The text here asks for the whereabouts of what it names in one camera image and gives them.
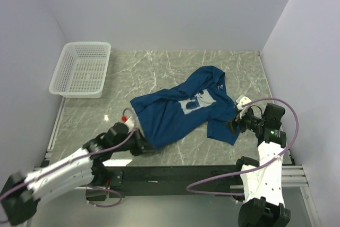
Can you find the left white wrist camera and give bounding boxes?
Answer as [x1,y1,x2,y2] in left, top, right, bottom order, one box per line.
[122,115,137,130]

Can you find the white perforated plastic basket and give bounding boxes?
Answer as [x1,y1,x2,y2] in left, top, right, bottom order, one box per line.
[49,41,111,98]

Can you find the blue printed t-shirt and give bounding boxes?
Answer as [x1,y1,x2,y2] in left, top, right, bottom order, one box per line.
[130,66,239,149]

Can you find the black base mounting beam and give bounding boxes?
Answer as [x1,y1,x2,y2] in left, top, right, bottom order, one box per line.
[85,160,243,202]

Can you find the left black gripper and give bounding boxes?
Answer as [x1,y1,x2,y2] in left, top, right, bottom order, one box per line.
[112,127,157,156]

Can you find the aluminium frame rails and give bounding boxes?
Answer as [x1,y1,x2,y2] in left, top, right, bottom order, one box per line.
[13,50,324,227]

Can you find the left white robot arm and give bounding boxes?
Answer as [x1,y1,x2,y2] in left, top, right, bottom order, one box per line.
[1,122,156,226]

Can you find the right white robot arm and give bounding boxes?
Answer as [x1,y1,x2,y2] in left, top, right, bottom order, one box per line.
[226,103,291,226]

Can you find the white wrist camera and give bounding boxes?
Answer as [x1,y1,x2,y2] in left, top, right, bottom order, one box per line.
[235,95,252,111]
[122,115,137,130]

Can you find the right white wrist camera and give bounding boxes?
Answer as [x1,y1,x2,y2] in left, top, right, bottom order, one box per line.
[235,95,252,111]

